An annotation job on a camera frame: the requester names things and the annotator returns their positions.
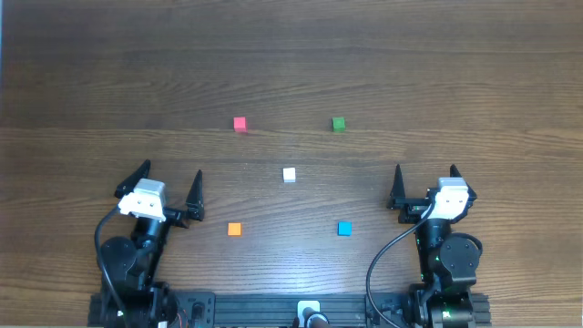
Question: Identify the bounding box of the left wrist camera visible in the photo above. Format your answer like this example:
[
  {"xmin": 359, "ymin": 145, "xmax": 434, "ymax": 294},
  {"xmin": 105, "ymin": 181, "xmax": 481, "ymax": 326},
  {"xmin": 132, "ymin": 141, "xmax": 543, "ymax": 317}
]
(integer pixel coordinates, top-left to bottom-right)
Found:
[{"xmin": 118, "ymin": 178, "xmax": 169, "ymax": 223}]

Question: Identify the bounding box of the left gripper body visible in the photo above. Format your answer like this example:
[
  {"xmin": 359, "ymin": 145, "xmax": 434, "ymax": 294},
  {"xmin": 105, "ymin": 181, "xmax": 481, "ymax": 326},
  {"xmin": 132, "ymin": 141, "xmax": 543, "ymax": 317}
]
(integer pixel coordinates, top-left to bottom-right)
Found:
[{"xmin": 161, "ymin": 206, "xmax": 198, "ymax": 230}]

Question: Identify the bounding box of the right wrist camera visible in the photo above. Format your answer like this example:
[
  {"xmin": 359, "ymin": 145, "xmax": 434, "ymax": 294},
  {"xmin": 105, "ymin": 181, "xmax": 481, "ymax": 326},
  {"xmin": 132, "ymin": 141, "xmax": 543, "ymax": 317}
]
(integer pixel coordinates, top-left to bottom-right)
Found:
[{"xmin": 430, "ymin": 177, "xmax": 470, "ymax": 222}]

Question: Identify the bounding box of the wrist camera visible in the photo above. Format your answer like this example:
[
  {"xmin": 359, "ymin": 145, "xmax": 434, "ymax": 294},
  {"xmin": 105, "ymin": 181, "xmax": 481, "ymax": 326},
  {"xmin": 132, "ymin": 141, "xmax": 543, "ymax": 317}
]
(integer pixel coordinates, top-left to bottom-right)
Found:
[
  {"xmin": 430, "ymin": 177, "xmax": 470, "ymax": 222},
  {"xmin": 118, "ymin": 178, "xmax": 169, "ymax": 223}
]

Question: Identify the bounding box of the mounting rail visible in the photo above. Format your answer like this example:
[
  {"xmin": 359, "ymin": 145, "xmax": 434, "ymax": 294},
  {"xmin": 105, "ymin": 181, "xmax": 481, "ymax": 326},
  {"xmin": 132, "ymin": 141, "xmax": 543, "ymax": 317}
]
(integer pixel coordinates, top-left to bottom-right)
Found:
[{"xmin": 88, "ymin": 291, "xmax": 493, "ymax": 328}]

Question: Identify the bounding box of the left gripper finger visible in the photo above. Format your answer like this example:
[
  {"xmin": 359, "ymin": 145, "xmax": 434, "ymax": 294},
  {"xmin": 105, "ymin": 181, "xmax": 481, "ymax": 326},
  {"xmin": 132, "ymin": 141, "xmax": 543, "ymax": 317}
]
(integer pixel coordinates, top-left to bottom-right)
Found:
[
  {"xmin": 114, "ymin": 159, "xmax": 152, "ymax": 200},
  {"xmin": 185, "ymin": 169, "xmax": 206, "ymax": 222}
]

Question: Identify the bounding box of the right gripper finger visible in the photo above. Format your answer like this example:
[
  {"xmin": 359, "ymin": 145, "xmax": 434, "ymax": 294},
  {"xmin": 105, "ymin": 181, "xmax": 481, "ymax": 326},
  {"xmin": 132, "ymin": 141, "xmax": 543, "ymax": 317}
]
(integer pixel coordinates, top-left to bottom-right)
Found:
[
  {"xmin": 448, "ymin": 164, "xmax": 478, "ymax": 202},
  {"xmin": 389, "ymin": 164, "xmax": 407, "ymax": 200}
]

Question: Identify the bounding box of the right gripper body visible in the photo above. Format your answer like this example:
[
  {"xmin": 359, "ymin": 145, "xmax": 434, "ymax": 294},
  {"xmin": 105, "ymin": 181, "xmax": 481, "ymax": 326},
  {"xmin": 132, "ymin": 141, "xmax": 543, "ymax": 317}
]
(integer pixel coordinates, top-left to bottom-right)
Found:
[{"xmin": 386, "ymin": 195, "xmax": 434, "ymax": 225}]

